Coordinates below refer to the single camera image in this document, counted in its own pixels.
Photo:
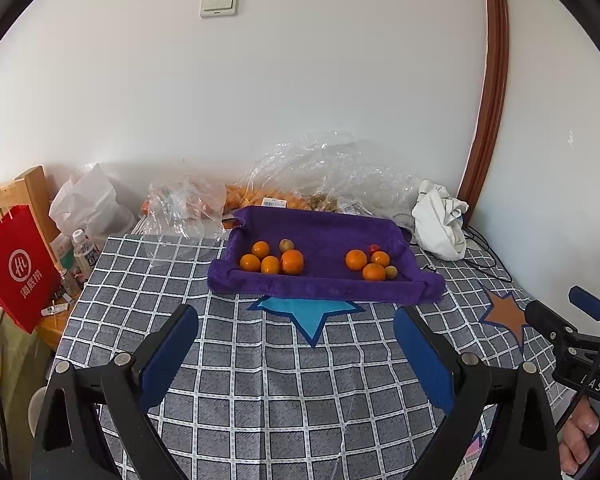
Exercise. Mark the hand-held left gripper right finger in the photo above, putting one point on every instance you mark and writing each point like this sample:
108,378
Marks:
422,355

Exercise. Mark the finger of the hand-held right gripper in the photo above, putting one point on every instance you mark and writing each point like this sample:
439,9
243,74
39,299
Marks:
587,301
547,321

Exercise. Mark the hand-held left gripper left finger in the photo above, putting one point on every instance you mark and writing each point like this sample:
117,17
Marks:
167,355

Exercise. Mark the brown longan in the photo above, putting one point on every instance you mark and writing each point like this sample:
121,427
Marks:
391,273
286,245

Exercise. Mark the purple towel tray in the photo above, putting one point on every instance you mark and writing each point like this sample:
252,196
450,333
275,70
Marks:
325,240

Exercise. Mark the large orange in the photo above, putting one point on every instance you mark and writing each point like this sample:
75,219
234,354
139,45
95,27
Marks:
292,262

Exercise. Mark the person's right hand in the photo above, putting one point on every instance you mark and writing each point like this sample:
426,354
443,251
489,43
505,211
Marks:
577,435

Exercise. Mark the wooden side table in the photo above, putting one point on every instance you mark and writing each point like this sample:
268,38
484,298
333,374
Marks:
55,327

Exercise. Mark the grey checked cloth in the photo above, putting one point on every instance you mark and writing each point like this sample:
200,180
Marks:
280,385

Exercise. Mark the clear plastic bottle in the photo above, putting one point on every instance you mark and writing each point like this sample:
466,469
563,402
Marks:
86,255

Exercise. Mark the white crumpled cloth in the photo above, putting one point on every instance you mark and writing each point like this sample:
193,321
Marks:
440,225

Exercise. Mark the white bowl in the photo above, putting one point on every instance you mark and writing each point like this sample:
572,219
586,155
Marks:
35,410

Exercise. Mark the red paper bag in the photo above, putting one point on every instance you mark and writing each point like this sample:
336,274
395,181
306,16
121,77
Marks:
22,270

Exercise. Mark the white plastic bag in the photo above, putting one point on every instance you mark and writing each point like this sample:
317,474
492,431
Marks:
90,200

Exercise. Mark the bagged orange pile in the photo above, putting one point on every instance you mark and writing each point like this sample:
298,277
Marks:
260,196

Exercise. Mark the large clear plastic bag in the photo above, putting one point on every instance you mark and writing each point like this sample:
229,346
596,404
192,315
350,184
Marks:
330,170

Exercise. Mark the wooden chair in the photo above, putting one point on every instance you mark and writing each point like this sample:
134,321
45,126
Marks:
30,185

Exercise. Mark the brown wooden door frame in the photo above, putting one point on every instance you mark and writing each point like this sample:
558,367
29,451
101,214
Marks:
492,85

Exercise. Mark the white wall switch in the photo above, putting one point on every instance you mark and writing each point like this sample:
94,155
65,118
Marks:
219,3

